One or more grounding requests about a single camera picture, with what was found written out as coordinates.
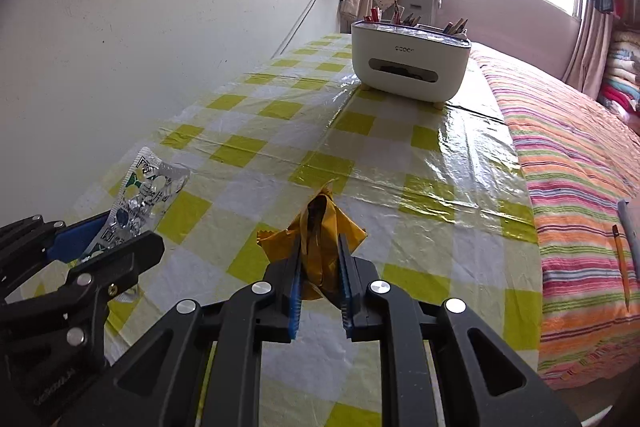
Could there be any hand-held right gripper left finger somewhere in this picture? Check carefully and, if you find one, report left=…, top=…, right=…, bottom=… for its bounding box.
left=55, top=249, right=303, bottom=427

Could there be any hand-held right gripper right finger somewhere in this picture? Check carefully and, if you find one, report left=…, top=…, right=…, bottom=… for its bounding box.
left=337, top=234, right=583, bottom=427

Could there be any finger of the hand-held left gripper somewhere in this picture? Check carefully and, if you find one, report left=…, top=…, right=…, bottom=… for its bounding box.
left=0, top=213, right=113, bottom=293
left=0, top=231, right=166, bottom=358

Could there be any silver blister pack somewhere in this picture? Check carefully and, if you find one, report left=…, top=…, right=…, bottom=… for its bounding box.
left=82, top=147, right=191, bottom=260

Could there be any yellow wrapper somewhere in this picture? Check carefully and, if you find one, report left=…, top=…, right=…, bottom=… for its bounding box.
left=256, top=179, right=368, bottom=303

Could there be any yellow checkered tablecloth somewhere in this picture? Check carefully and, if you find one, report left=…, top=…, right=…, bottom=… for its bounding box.
left=30, top=32, right=543, bottom=427

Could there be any white desktop organizer box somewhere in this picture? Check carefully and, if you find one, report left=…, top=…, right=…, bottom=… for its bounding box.
left=351, top=19, right=472, bottom=102

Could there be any striped bed blanket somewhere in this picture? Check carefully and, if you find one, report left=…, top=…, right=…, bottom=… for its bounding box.
left=470, top=42, right=640, bottom=390

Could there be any yellow pencil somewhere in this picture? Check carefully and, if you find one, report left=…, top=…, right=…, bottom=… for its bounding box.
left=612, top=224, right=632, bottom=314

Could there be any bunch of pencils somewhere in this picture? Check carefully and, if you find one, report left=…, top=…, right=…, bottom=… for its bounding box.
left=442, top=18, right=471, bottom=40
left=362, top=2, right=426, bottom=28

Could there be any grey cabinet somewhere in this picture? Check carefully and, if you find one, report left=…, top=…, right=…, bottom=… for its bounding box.
left=400, top=0, right=441, bottom=28

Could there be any beige curtain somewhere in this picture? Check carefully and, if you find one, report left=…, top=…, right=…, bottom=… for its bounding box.
left=565, top=2, right=614, bottom=98

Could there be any stack of folded quilts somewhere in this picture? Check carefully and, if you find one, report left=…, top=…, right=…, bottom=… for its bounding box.
left=597, top=27, right=640, bottom=112

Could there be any wall cable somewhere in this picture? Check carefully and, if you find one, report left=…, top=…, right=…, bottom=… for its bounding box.
left=272, top=0, right=342, bottom=58

